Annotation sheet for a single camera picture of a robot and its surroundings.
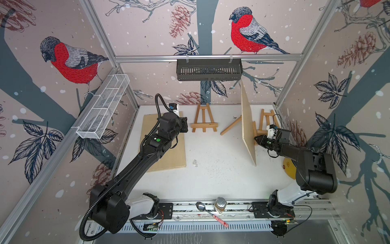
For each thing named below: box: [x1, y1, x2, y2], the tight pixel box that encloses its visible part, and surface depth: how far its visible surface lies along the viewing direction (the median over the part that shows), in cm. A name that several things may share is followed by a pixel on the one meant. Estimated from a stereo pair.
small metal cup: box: [214, 196, 227, 213], surface depth 68 cm
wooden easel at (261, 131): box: [256, 108, 280, 136], surface depth 116 cm
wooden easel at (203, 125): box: [190, 102, 219, 133], surface depth 110 cm
